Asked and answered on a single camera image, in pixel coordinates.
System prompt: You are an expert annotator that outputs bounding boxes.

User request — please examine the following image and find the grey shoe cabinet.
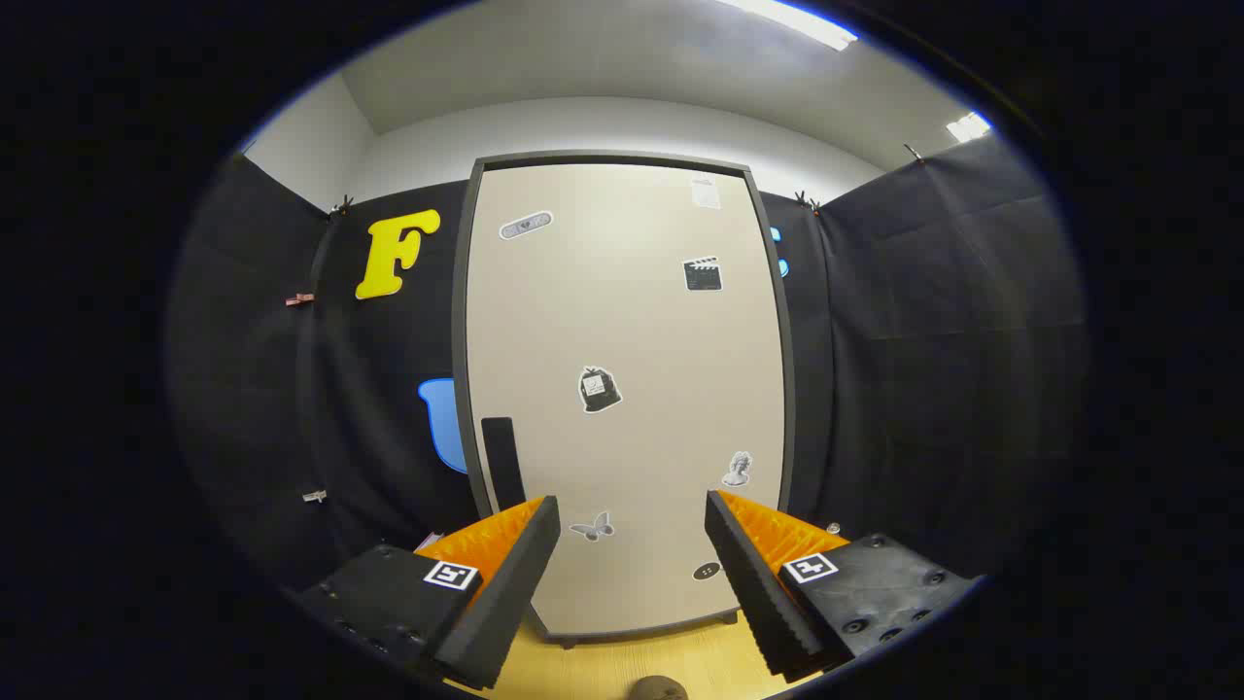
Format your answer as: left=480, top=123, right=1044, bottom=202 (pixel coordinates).
left=452, top=151, right=798, bottom=650

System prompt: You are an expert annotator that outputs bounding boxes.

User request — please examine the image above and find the beige shoe cabinet door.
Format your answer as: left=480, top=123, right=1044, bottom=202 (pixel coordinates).
left=466, top=163, right=786, bottom=638

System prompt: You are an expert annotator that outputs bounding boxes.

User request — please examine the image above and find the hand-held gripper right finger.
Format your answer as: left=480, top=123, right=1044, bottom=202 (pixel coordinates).
left=705, top=489, right=978, bottom=683

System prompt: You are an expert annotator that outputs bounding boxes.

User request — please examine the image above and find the black backdrop cloth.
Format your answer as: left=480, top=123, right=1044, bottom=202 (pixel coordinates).
left=165, top=136, right=1085, bottom=594

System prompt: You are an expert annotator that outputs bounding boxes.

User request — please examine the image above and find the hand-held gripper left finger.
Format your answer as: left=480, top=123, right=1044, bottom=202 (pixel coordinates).
left=292, top=494, right=563, bottom=691

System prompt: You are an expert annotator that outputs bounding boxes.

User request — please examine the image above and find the long ceiling light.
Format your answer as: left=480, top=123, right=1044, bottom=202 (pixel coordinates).
left=719, top=0, right=858, bottom=52

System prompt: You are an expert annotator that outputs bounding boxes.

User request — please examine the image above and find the black door handle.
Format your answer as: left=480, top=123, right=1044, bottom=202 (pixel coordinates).
left=481, top=416, right=527, bottom=513

